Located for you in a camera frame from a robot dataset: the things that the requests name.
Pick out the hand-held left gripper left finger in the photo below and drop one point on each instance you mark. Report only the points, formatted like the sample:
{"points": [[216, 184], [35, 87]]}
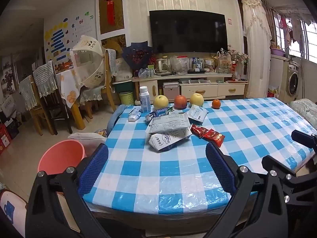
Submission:
{"points": [[95, 171]]}

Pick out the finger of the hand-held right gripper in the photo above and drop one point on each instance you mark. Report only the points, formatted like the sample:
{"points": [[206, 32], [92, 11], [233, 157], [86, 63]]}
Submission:
{"points": [[297, 186]]}

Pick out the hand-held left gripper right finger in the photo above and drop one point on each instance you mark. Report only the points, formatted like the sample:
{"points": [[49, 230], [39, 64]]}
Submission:
{"points": [[220, 171]]}

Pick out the red snack wrapper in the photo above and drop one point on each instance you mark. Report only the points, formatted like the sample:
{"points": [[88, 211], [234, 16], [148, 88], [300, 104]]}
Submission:
{"points": [[209, 135]]}

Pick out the pink plastic bucket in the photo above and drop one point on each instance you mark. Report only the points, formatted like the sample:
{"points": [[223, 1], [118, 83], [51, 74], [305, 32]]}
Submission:
{"points": [[59, 156]]}

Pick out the white blue-print plastic pack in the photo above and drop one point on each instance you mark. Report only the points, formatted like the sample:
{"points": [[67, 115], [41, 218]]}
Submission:
{"points": [[197, 114]]}

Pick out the crushed white carton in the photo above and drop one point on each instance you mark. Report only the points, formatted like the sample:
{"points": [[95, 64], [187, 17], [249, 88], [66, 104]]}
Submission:
{"points": [[163, 141]]}

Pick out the white blue tissue packet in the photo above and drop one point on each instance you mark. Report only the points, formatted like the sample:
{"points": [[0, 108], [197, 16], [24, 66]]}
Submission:
{"points": [[134, 115]]}

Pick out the large white plastic packet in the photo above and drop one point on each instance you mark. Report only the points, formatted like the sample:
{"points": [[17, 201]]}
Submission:
{"points": [[169, 124]]}

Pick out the blue white wrapper packet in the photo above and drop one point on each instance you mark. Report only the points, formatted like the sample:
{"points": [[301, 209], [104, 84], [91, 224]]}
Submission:
{"points": [[158, 113]]}

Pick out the grey cushion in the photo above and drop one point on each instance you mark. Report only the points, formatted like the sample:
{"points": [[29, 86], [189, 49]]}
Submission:
{"points": [[84, 141]]}

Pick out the blue white checked tablecloth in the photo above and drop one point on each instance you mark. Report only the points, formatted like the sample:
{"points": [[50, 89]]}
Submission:
{"points": [[173, 168]]}

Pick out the blue denim cloth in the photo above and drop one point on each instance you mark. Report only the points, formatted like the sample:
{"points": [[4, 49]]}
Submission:
{"points": [[114, 121]]}

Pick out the small red box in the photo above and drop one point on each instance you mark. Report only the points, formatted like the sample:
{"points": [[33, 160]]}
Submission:
{"points": [[272, 93]]}

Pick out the wooden dining table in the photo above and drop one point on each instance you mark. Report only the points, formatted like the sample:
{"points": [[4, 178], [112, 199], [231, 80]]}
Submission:
{"points": [[78, 114]]}

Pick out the silver washing machine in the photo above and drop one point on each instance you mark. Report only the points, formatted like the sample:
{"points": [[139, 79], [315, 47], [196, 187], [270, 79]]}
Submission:
{"points": [[292, 81]]}

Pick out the orange tangerine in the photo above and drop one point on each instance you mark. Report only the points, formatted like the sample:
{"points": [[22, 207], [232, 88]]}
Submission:
{"points": [[216, 104]]}

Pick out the yellow pear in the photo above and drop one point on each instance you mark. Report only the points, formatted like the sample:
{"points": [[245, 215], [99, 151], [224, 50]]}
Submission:
{"points": [[197, 100], [161, 102]]}

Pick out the light green bin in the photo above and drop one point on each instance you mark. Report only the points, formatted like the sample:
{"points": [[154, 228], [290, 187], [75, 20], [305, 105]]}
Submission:
{"points": [[125, 98]]}

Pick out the red apple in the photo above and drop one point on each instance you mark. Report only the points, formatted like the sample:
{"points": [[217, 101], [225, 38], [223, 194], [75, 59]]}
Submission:
{"points": [[180, 102]]}

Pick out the cream television cabinet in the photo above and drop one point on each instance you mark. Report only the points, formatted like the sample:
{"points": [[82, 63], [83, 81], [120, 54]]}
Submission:
{"points": [[198, 89]]}

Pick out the white milk bottle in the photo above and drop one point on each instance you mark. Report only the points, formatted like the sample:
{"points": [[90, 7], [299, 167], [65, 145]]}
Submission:
{"points": [[144, 100]]}

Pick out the dark green basin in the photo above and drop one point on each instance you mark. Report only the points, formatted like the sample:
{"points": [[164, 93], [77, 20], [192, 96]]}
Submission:
{"points": [[123, 86]]}

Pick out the white orange-print tablecloth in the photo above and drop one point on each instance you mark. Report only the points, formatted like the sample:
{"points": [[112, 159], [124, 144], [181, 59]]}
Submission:
{"points": [[69, 84]]}

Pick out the white stool with blue print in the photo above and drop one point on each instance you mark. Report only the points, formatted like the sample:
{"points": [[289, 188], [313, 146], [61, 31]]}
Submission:
{"points": [[11, 208]]}

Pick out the purple basin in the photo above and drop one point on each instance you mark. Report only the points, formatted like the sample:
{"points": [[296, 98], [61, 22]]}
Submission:
{"points": [[277, 52]]}

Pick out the red gift box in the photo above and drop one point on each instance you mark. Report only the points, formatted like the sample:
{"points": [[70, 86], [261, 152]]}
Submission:
{"points": [[5, 138]]}

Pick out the silver metal case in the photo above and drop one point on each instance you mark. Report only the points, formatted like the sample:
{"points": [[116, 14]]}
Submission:
{"points": [[170, 88]]}

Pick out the red bottle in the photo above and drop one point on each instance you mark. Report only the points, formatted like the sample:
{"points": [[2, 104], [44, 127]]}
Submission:
{"points": [[234, 72]]}

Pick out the wooden chair with cover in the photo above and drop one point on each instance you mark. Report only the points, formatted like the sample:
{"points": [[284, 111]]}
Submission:
{"points": [[45, 76], [110, 62], [28, 91]]}

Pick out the white rice bag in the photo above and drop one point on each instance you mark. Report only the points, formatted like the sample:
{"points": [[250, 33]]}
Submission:
{"points": [[123, 69]]}

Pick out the printed shopping bag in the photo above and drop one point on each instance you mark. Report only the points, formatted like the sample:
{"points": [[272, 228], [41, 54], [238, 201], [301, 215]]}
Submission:
{"points": [[224, 64]]}

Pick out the artificial flowers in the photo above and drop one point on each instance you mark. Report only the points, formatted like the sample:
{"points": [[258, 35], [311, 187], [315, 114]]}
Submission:
{"points": [[239, 55]]}

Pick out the lace-covered standing air conditioner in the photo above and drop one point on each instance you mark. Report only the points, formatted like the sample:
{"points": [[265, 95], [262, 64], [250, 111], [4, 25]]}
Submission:
{"points": [[256, 42]]}

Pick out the clear water bottle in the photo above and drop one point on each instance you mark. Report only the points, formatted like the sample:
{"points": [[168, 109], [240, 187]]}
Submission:
{"points": [[198, 63], [194, 63]]}

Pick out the small plastic bottles pack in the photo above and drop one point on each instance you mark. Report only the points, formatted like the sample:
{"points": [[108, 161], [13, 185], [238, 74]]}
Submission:
{"points": [[145, 72]]}

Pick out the hanging clothes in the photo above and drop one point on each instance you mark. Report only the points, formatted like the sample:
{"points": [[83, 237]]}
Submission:
{"points": [[288, 29]]}

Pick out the white mesh food cover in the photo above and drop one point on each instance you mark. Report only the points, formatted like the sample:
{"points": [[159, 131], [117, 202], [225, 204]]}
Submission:
{"points": [[88, 59]]}

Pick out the clear plastic bag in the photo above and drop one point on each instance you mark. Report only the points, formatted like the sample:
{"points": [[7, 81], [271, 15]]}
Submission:
{"points": [[178, 65]]}

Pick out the white electric kettle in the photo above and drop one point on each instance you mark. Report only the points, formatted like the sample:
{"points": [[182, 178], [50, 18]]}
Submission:
{"points": [[161, 66]]}

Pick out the dark blue flower bouquet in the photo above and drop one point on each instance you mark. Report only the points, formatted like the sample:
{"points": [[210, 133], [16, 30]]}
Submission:
{"points": [[137, 55]]}

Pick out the black television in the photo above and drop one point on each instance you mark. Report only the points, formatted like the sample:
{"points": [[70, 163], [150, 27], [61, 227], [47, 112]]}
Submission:
{"points": [[188, 31]]}

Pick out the wall poster with blue strips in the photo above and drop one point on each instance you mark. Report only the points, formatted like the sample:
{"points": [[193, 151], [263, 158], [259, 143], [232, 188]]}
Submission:
{"points": [[59, 39]]}

